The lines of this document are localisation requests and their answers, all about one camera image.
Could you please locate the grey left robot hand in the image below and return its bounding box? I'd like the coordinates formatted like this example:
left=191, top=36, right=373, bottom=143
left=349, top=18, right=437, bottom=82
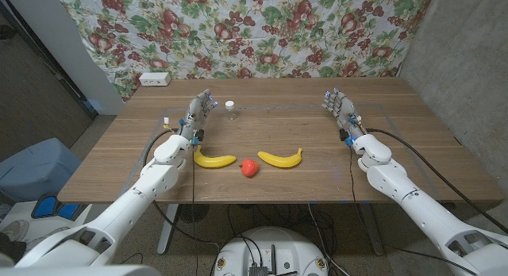
left=179, top=89, right=219, bottom=144

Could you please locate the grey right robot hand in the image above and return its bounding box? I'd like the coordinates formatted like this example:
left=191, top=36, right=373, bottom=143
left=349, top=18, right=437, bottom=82
left=321, top=88, right=365, bottom=144

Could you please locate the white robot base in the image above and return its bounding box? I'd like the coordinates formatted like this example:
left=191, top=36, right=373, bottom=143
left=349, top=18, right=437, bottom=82
left=213, top=226, right=329, bottom=276

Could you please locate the yellow toy banana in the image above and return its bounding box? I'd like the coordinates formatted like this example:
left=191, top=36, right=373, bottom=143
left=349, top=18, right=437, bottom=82
left=257, top=148, right=303, bottom=169
left=193, top=144, right=237, bottom=169

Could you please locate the red toy apple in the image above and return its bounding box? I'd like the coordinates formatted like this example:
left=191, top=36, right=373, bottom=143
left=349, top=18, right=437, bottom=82
left=239, top=158, right=260, bottom=178

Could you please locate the white power strip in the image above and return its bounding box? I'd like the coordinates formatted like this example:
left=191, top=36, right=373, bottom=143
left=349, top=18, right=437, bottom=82
left=138, top=71, right=172, bottom=87

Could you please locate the round black floor fan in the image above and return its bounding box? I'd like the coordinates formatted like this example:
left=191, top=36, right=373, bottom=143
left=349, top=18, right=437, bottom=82
left=177, top=203, right=210, bottom=224

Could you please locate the floral fruit print backdrop cloth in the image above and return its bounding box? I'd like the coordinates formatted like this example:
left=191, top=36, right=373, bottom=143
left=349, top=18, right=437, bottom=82
left=55, top=0, right=436, bottom=102

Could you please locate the metal table leg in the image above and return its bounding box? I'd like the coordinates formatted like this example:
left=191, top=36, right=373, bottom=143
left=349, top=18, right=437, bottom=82
left=359, top=202, right=385, bottom=256
left=156, top=203, right=179, bottom=256

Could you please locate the dark brown door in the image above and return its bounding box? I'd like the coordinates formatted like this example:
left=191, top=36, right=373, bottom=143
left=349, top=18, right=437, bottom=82
left=0, top=0, right=98, bottom=162

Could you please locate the blue-grey plastic bin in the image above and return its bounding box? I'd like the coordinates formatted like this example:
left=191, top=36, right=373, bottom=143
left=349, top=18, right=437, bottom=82
left=0, top=137, right=83, bottom=203

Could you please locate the blue and black floor item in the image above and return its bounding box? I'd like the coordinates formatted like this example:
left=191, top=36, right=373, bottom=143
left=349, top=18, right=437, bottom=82
left=30, top=194, right=89, bottom=220

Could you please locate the white robot torso edge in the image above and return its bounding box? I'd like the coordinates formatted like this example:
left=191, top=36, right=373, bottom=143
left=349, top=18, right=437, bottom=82
left=0, top=263, right=162, bottom=276

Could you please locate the grey shoe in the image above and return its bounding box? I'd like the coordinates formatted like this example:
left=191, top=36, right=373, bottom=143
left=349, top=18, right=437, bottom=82
left=0, top=219, right=31, bottom=243

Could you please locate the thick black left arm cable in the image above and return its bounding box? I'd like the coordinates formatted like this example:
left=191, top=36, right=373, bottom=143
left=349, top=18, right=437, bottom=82
left=142, top=128, right=221, bottom=253

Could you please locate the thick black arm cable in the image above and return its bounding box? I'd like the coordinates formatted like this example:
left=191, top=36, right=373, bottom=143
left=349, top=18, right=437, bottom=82
left=142, top=128, right=221, bottom=253
left=364, top=127, right=508, bottom=234

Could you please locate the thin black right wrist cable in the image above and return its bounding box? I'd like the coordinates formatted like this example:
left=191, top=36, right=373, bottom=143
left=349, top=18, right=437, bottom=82
left=348, top=147, right=374, bottom=253

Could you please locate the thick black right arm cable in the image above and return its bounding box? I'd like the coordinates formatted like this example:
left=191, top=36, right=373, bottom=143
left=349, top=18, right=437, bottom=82
left=364, top=127, right=508, bottom=234

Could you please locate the grey floor cable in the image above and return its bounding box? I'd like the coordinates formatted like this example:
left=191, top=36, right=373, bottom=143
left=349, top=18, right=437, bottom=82
left=307, top=202, right=350, bottom=276

